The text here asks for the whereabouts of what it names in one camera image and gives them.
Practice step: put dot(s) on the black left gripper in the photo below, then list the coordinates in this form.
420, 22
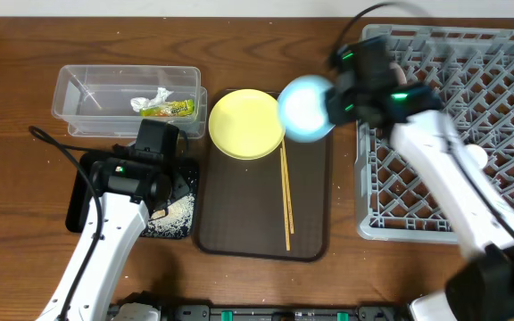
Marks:
178, 179

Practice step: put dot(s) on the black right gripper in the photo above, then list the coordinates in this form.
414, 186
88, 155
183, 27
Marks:
334, 107

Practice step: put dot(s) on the pile of rice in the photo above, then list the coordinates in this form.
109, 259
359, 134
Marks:
173, 223

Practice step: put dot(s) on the light blue bowl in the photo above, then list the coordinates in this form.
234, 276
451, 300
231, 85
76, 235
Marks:
302, 109

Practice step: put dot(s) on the pink white bowl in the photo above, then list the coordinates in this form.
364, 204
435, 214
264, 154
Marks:
398, 73

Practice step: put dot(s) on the green snack wrapper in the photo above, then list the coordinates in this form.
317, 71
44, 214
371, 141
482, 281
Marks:
170, 109

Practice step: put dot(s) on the wooden chopstick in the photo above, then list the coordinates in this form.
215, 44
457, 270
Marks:
285, 204
288, 191

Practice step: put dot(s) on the white tissue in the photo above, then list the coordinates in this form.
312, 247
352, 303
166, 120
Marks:
142, 103

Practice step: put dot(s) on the yellow plate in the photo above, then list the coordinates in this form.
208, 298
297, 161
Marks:
245, 124

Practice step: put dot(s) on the small white cup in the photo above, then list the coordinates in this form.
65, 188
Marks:
478, 154

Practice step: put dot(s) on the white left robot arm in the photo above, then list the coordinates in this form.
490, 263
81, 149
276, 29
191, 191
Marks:
130, 199

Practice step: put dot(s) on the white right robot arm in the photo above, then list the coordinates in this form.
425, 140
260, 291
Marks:
483, 222

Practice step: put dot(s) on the grey dishwasher rack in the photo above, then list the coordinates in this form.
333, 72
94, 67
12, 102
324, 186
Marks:
472, 70

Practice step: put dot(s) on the black square tray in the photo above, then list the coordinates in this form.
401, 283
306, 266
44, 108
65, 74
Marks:
79, 200

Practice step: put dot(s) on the dark brown serving tray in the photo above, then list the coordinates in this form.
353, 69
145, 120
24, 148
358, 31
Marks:
241, 208

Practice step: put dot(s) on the clear plastic bin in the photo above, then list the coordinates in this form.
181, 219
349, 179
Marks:
95, 100

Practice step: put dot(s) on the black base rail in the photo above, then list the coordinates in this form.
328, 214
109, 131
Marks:
149, 306

